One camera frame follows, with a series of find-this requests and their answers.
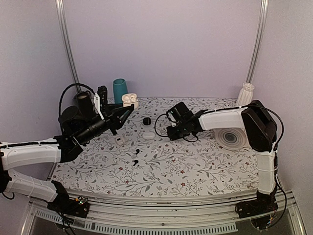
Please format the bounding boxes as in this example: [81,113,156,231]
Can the black cable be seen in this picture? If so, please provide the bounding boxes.
[58,83,96,118]
[154,113,200,142]

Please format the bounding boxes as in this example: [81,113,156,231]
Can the small white earbud case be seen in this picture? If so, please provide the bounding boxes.
[115,137,125,145]

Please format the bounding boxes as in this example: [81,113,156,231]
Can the white oval earbud case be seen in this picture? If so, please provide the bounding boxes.
[142,132,155,139]

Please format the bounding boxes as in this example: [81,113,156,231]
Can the teal cylindrical cup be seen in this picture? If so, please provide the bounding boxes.
[112,78,128,104]

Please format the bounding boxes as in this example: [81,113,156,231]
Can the white pleated vase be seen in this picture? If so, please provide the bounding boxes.
[236,82,255,106]

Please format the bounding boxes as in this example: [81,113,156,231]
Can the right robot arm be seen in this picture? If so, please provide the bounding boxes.
[165,100,279,213]

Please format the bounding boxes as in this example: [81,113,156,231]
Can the grey spiral ceramic plate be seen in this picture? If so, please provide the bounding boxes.
[214,128,248,150]

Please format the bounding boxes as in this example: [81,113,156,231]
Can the floral patterned table mat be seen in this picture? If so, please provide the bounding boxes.
[52,98,259,197]

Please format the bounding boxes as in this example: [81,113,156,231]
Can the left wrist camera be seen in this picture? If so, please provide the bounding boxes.
[93,85,108,116]

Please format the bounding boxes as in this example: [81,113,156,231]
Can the right aluminium frame post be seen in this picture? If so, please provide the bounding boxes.
[246,0,269,83]

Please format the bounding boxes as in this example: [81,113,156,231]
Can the left black cable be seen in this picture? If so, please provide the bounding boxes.
[58,83,96,118]

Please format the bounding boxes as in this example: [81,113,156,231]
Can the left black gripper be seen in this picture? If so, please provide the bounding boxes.
[75,102,134,144]

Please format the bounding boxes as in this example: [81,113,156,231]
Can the black round earbud case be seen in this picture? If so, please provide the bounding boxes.
[143,117,152,125]

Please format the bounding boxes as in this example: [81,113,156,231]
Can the black cylindrical cup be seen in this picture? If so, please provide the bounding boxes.
[75,91,94,119]

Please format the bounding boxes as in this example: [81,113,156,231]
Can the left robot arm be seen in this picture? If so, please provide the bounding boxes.
[0,104,134,212]

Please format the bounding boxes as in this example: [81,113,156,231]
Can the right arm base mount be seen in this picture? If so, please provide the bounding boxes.
[235,199,278,218]

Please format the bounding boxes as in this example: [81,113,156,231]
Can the right black cable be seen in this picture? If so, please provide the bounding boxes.
[154,113,200,142]

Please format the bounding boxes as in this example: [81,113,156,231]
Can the beige earbud charging case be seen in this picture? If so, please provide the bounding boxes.
[121,93,139,109]

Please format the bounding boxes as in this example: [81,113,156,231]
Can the front aluminium rail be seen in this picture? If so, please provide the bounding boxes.
[21,190,306,235]

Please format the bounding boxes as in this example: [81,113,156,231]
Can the left aluminium frame post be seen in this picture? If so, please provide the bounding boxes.
[55,0,80,83]

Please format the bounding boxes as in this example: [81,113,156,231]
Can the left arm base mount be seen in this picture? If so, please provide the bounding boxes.
[47,195,90,218]

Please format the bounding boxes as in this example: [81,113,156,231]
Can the aluminium frame post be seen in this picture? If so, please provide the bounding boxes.
[246,0,269,83]
[55,0,80,83]

